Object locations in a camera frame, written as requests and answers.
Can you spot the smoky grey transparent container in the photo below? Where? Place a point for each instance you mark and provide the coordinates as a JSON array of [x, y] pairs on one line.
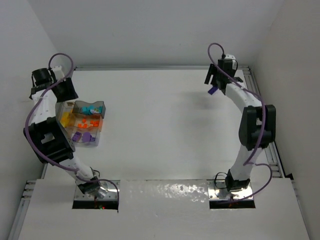
[[79, 104]]

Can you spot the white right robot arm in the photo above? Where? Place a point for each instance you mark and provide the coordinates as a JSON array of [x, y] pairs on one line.
[[257, 127]]

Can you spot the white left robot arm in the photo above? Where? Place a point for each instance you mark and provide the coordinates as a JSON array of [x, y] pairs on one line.
[[47, 137]]

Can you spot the clear transparent container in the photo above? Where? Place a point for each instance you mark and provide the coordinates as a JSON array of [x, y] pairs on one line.
[[95, 134]]

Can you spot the yellow long lego plate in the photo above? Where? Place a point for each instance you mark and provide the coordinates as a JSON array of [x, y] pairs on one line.
[[65, 118]]

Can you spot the teal 2x4 lego brick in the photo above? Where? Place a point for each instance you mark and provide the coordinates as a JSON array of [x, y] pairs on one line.
[[86, 110]]

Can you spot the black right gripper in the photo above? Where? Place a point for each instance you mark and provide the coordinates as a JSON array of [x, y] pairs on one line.
[[215, 78]]

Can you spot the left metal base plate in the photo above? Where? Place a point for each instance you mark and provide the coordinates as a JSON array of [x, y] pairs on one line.
[[102, 191]]

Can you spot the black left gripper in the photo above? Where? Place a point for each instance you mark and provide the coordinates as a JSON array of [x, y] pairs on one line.
[[37, 87]]

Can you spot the clear container far left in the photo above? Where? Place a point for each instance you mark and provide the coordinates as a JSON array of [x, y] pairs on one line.
[[61, 107]]

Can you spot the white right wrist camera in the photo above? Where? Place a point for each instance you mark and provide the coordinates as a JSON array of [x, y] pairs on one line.
[[230, 57]]

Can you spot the orange round lego piece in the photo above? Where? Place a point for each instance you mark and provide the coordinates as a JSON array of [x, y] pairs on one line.
[[82, 126]]

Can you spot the lilac lego brick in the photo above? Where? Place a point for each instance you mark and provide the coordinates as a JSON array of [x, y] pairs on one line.
[[76, 137]]

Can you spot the purple lego plate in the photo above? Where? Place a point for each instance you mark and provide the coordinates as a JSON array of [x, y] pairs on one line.
[[212, 90]]

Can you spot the purple arch lego brick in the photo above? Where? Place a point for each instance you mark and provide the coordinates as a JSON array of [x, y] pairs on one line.
[[88, 138]]

